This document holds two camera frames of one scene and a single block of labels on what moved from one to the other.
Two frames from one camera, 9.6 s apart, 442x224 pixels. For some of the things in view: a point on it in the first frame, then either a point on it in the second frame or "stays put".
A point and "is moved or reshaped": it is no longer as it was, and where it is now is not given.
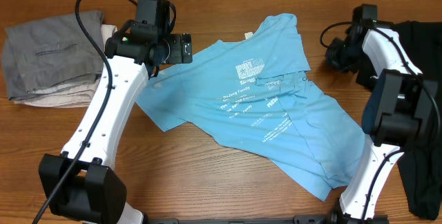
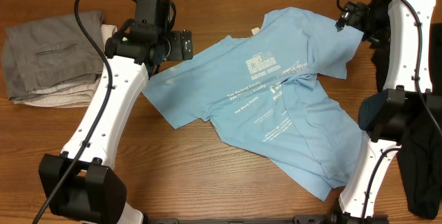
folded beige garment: [76, 95] stays put
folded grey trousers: [52, 52] stays put
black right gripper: [330, 56] → [356, 14]
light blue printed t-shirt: [253, 93] is moved or reshaped
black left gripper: [177, 55] stays put
